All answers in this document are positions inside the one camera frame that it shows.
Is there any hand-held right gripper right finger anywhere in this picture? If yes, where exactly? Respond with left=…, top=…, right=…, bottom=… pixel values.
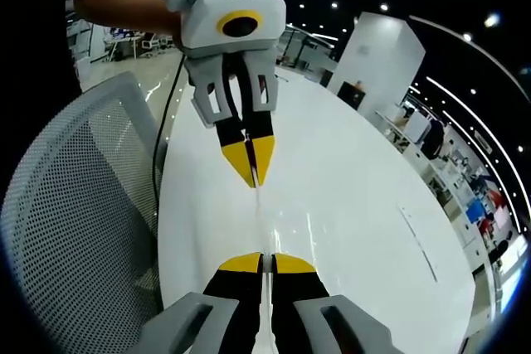
left=270, top=253, right=400, bottom=354

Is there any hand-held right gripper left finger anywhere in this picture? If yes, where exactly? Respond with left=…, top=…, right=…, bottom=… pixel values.
left=136, top=251, right=266, bottom=354

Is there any large clear food packaging bag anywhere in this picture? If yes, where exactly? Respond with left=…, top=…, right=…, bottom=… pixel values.
left=269, top=211, right=323, bottom=274

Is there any thin white strip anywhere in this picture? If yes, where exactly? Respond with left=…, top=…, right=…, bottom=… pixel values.
left=251, top=162, right=280, bottom=354

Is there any glass partition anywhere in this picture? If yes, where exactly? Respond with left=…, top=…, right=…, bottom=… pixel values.
left=278, top=24, right=338, bottom=75

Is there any black chair with orange item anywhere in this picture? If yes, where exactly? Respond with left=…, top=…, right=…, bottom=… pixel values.
left=336, top=79, right=369, bottom=111

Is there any blue screen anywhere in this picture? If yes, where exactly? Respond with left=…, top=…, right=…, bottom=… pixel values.
left=465, top=197, right=490, bottom=225

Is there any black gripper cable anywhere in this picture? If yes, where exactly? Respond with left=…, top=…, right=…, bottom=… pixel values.
left=150, top=50, right=188, bottom=225

